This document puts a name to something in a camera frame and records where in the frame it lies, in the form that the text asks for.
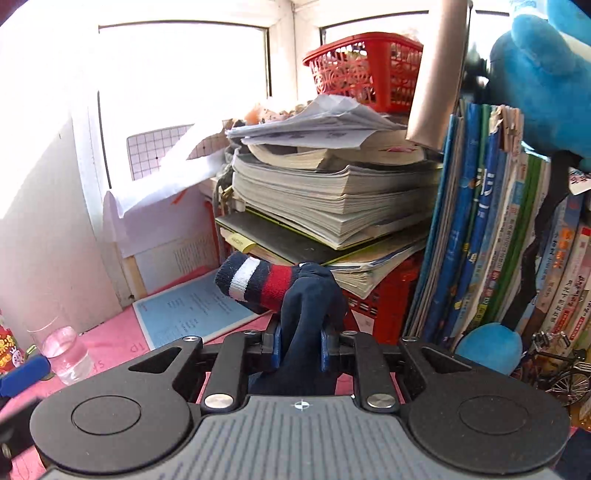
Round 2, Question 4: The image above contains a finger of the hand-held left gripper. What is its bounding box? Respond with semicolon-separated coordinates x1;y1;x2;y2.
0;356;51;462

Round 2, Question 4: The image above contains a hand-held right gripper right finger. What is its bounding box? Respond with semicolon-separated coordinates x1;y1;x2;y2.
320;323;472;411

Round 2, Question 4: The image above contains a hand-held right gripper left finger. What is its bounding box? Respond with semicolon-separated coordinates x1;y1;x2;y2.
128;323;283;412

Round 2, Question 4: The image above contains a navy and white jacket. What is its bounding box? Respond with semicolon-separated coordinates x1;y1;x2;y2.
215;251;356;398

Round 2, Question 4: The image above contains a red printed packet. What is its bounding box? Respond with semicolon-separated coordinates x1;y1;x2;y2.
0;314;26;376

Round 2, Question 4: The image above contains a red plastic crate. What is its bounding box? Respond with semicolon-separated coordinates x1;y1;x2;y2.
344;251;428;347

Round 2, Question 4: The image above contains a light blue notebook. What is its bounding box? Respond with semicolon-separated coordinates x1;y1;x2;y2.
133;272;273;352

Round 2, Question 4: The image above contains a white text board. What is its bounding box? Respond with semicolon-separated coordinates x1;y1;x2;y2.
121;222;222;301

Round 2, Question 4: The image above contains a stack of workbooks and papers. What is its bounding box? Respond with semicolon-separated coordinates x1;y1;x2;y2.
215;95;444;298

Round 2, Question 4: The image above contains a blue plush ball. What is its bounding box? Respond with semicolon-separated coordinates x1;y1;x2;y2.
455;322;523;376

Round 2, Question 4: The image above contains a row of tall children's books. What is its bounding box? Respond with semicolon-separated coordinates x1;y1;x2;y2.
406;102;591;361

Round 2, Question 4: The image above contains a white paper sheet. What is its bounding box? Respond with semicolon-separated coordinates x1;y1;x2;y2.
102;121;232;220

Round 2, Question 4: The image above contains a white grid paper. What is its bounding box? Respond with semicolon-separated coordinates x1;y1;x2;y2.
127;124;195;182

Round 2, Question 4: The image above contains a miniature bicycle model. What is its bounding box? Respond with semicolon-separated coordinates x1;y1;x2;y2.
519;330;591;407

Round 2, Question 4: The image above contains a red plastic basket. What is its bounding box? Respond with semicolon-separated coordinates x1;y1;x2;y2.
302;31;424;114

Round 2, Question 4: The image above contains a grey leaning board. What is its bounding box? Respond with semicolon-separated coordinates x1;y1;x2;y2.
406;0;474;151

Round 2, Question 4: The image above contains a large blue plush toy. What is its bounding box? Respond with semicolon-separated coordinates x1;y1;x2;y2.
489;0;591;171

